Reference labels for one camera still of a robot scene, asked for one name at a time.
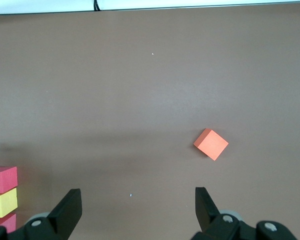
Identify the orange foam block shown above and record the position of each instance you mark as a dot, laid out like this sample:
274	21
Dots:
212	146

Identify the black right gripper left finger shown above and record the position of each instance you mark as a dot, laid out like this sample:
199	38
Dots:
62	217

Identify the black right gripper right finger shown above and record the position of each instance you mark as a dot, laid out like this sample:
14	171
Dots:
210	220

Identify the brown table cover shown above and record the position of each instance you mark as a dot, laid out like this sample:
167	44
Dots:
140	100

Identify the yellow foam block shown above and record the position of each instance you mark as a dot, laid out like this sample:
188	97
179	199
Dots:
2	203

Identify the red foam block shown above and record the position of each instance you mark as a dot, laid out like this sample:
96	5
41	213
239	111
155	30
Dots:
3	222
2	180

